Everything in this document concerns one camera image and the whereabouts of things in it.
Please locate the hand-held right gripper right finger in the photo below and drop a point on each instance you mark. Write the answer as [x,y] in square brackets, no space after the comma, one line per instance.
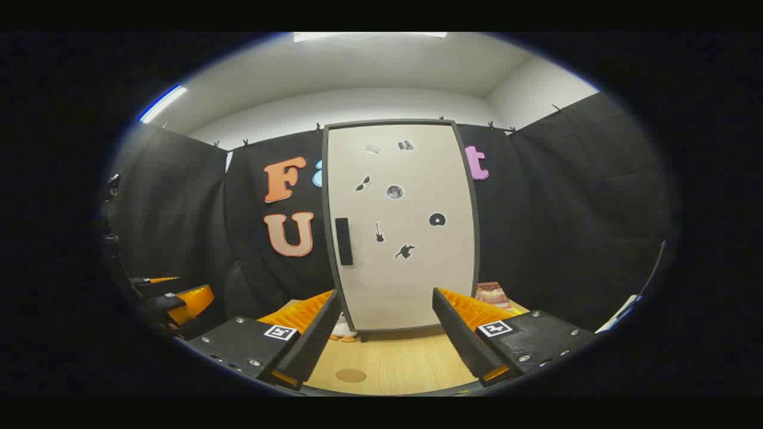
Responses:
[462,339]

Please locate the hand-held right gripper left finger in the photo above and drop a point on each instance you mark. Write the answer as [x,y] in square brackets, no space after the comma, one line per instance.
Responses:
[316,339]

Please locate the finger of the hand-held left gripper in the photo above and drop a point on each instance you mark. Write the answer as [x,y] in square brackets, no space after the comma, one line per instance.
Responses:
[149,288]
[194,301]

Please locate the brown round coaster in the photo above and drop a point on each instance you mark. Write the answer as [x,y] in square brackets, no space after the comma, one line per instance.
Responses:
[350,375]

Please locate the white cabinet door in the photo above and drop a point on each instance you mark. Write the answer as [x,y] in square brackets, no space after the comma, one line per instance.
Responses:
[411,280]

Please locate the grey cabinet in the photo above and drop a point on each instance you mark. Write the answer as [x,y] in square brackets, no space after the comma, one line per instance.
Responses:
[325,196]

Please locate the penguin plush toy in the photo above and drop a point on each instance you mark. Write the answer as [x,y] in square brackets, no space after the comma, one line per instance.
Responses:
[344,329]

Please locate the brown cover book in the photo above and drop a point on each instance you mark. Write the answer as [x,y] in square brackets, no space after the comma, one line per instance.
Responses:
[492,295]

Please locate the strip ceiling light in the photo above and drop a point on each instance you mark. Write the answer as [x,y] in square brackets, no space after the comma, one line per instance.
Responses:
[162,102]

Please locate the black backdrop cloth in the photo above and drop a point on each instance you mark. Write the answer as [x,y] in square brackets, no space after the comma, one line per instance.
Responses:
[566,208]

